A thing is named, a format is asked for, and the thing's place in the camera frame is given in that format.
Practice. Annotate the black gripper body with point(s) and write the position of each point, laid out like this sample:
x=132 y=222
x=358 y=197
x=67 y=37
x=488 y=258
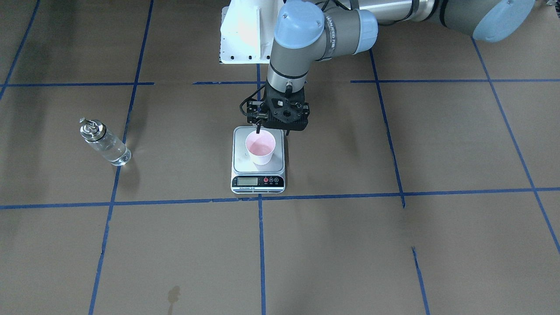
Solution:
x=255 y=112

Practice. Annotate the pink plastic cup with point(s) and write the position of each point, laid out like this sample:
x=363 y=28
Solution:
x=260 y=146

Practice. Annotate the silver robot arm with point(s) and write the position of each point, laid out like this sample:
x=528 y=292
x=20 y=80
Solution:
x=306 y=32

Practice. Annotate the digital kitchen scale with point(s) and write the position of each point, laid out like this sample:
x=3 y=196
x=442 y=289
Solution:
x=247 y=177

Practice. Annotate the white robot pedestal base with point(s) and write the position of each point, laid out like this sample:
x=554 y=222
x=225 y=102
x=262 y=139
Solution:
x=247 y=31

